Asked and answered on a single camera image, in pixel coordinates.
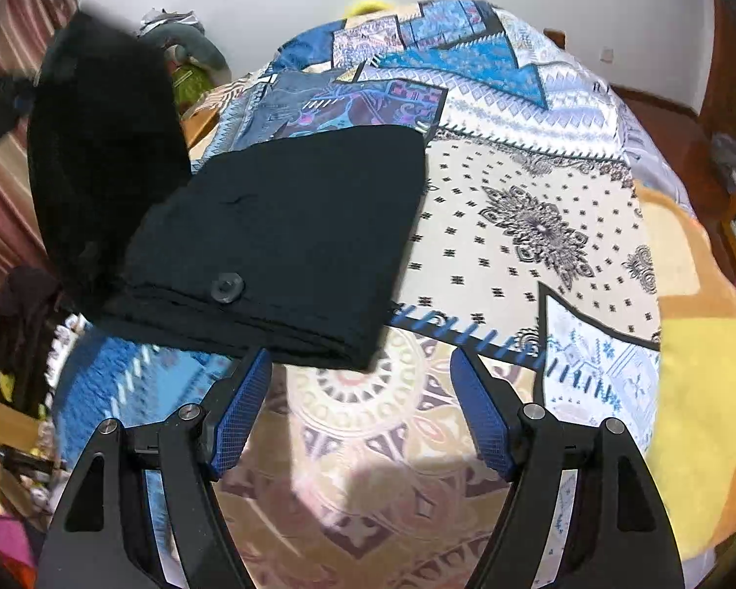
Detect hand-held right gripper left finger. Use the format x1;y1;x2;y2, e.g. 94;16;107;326
35;347;275;589

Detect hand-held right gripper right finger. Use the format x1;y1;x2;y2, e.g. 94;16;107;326
449;348;689;589

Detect grey cloth on floor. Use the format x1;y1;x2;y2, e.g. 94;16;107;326
710;134;736;192

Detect yellow fleece blanket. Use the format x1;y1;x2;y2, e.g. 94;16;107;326
634;183;736;568

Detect pile of grey clothes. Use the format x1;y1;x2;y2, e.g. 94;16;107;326
138;8;205;36

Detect black pants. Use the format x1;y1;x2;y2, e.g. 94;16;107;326
26;9;430;374

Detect wooden lap desk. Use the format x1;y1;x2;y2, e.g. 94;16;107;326
180;103;223;149

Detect dark hanging clothes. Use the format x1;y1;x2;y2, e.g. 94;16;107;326
0;265;68;409

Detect striped pink curtain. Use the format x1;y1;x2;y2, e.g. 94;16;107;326
0;0;83;286

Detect blue denim jeans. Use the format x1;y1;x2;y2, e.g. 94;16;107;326
245;69;347;151

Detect patchwork patterned bedspread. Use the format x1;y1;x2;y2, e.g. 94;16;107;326
49;0;703;589

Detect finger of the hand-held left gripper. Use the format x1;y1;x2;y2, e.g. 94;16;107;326
0;72;36;159

